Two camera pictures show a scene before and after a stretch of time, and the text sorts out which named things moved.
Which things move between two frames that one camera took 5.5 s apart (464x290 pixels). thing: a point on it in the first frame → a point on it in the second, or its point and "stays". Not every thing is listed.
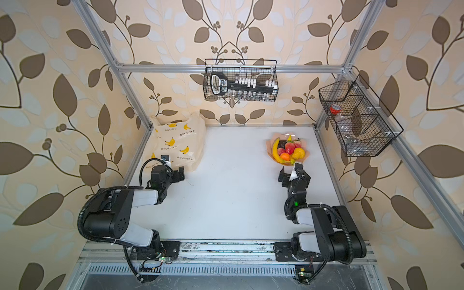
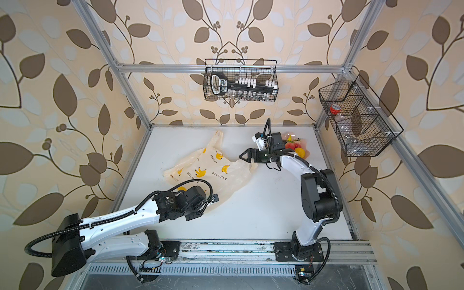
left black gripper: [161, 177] → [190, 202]
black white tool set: [220, 84] stays
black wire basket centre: [240, 80] stays
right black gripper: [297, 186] → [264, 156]
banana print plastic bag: [182, 141] → [211, 170]
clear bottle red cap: [349, 130] stays
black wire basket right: [363, 125] stays
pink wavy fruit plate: [270, 145] → [304, 145]
